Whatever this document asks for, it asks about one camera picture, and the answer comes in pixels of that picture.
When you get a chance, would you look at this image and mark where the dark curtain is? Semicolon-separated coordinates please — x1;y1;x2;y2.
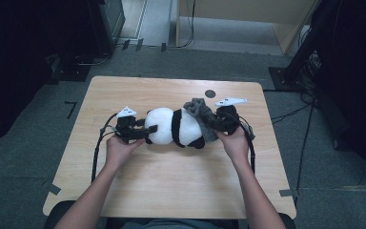
0;0;93;151
311;0;366;189

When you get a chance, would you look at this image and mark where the coiled black floor cable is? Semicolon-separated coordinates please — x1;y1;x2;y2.
73;52;112;67

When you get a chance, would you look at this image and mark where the black chair armrest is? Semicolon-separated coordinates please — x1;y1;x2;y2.
43;199;77;229
277;213;296;229

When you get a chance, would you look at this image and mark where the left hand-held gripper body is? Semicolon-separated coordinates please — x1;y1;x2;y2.
115;106;137;144

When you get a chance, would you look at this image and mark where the person's right hand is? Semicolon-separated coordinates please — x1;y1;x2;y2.
217;128;251;165

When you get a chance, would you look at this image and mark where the black metal stand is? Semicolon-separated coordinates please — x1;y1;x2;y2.
268;0;325;94

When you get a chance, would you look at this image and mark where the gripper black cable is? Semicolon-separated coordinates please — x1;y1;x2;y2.
236;114;257;175
91;113;119;184

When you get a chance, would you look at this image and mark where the black hanging cable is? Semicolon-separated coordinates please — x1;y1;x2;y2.
175;0;196;49

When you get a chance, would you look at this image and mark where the panda plush toy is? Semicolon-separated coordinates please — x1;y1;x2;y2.
143;107;206;150

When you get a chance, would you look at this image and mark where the long black floor cable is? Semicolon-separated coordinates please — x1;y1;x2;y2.
295;101;316;196

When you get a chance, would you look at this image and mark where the person's dark clothing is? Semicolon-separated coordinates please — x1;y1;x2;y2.
104;218;250;229

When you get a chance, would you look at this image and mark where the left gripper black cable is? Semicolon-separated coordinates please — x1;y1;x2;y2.
91;113;119;184

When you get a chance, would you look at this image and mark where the short black floor cable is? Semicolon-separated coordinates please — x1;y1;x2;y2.
271;102;315;125

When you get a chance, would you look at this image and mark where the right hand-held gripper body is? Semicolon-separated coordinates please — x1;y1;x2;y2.
214;96;248;136

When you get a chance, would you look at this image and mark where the person's left hand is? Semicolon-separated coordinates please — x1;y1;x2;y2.
105;135;146;171

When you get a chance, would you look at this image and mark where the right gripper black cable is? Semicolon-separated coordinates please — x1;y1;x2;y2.
236;114;257;175

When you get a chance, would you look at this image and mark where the grey fluffy cloth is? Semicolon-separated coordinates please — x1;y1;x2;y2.
182;97;221;143

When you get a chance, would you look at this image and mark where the black floor base plate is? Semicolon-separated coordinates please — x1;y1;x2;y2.
51;53;92;83

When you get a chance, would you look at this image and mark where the light wooden cabinet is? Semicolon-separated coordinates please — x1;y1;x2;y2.
174;0;318;55

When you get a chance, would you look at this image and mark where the black monitor cabinet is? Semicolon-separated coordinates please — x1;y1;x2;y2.
89;0;127;55

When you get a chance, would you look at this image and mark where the grey tape piece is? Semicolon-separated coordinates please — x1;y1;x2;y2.
41;180;62;197
278;188;300;198

